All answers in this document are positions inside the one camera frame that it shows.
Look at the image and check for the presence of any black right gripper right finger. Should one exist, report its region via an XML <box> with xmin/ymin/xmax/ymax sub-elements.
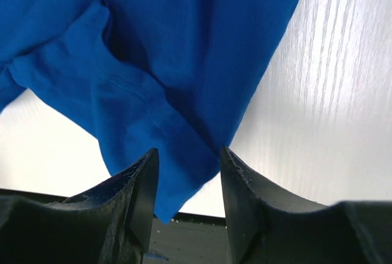
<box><xmin>220</xmin><ymin>148</ymin><xmax>391</xmax><ymax>263</ymax></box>

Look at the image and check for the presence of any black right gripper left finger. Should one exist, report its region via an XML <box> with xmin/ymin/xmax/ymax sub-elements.
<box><xmin>1</xmin><ymin>148</ymin><xmax>159</xmax><ymax>263</ymax></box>

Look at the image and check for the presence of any royal blue printed t-shirt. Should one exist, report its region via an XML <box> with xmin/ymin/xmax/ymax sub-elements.
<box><xmin>1</xmin><ymin>0</ymin><xmax>299</xmax><ymax>223</ymax></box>

